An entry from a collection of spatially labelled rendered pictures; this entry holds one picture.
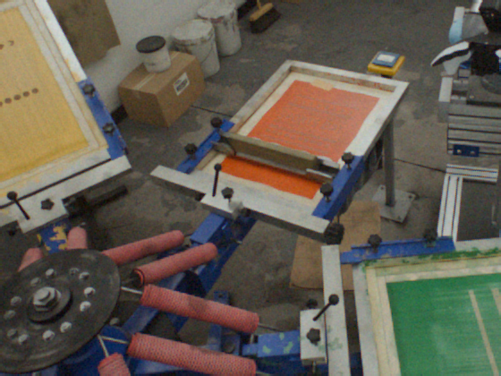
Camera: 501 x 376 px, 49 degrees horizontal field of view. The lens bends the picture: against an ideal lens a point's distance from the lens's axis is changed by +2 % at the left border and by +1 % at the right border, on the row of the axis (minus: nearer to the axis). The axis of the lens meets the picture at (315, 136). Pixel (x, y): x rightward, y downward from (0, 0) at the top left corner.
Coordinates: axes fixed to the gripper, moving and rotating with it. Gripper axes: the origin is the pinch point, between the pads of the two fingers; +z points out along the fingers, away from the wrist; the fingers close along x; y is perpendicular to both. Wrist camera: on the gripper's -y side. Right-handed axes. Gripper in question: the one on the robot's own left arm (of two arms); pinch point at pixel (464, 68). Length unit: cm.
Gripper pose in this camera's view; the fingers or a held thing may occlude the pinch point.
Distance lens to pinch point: 108.4
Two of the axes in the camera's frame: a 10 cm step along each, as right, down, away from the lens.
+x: -7.4, -2.5, 6.3
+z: -6.4, 5.6, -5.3
